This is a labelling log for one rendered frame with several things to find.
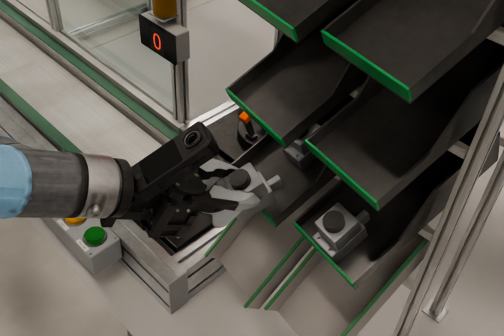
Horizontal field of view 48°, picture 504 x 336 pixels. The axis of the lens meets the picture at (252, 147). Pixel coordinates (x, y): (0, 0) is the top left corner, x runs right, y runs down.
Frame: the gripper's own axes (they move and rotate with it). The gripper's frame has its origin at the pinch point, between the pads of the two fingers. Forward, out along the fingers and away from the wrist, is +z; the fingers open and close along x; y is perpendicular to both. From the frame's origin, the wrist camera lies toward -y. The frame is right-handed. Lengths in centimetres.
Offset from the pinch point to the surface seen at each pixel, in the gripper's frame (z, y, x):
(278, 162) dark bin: 10.9, 0.9, -6.7
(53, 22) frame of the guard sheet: 6, 35, -106
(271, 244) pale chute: 16.8, 16.0, -2.7
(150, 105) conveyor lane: 20, 29, -61
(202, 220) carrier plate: 15.6, 27.4, -19.2
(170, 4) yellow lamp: 7, -2, -51
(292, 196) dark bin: 10.2, 1.9, 0.2
